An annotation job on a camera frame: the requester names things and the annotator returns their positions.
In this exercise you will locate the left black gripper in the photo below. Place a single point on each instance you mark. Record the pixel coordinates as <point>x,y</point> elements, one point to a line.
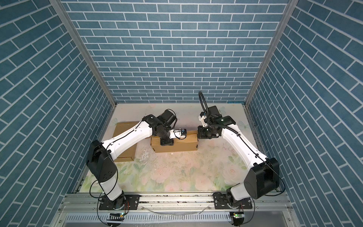
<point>170,141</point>

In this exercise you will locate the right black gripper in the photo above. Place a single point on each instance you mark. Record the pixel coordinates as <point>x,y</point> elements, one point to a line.
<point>200,133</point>

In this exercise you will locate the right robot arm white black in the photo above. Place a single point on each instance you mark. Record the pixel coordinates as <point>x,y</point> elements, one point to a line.
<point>263,175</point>

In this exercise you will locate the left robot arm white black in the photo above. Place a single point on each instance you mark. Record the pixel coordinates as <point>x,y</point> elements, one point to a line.
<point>102,155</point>

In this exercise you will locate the right green circuit board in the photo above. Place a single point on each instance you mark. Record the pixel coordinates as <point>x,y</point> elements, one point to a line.
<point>240,216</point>

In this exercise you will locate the green circuit board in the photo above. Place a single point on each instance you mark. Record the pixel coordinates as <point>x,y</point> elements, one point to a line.
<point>116,217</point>
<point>240,216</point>

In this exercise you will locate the left green circuit board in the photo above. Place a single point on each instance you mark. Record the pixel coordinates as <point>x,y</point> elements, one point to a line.
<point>116,217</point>

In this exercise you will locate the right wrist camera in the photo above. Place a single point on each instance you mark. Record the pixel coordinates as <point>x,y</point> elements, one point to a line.
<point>202,119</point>

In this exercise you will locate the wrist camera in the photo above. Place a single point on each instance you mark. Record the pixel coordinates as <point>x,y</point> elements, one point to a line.
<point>202,119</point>
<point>180,134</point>

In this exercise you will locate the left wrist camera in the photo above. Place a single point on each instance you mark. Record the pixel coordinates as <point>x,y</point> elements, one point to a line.
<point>180,134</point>

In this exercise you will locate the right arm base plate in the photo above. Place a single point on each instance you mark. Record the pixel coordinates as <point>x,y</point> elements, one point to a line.
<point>226,201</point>

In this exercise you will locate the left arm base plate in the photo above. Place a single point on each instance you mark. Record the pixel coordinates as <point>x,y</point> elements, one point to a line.
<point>123,202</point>

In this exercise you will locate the white slotted cable duct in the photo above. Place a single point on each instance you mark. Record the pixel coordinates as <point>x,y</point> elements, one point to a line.
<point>134,218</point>

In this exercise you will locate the aluminium front rail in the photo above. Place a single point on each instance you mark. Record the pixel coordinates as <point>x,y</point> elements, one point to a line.
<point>175,202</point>

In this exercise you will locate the right aluminium corner post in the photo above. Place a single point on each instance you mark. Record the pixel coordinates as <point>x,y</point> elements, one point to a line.
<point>272,47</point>

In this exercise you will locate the aluminium corner post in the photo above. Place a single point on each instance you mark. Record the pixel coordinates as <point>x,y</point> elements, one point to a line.
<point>272,47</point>
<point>66,20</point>

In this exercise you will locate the left aluminium corner post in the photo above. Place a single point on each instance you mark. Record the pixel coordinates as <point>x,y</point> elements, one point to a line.
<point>66,20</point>

